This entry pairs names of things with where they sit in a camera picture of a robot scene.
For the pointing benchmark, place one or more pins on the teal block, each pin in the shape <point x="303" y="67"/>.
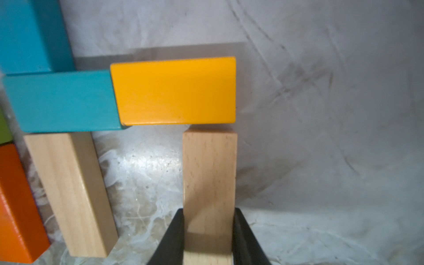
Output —
<point x="34" y="38"/>
<point x="63" y="101"/>

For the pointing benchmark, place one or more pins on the orange-yellow small block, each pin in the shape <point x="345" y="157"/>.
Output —
<point x="190" y="91"/>

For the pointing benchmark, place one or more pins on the green block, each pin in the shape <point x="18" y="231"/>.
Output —
<point x="5" y="133"/>

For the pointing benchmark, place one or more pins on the orange block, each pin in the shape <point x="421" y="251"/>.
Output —
<point x="23" y="236"/>

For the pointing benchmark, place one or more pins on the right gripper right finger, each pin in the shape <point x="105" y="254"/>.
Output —
<point x="245" y="247"/>

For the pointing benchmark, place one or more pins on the tan wooden block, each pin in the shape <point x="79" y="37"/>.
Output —
<point x="68" y="167"/>

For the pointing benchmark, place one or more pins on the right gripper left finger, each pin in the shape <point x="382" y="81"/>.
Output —
<point x="171" y="248"/>

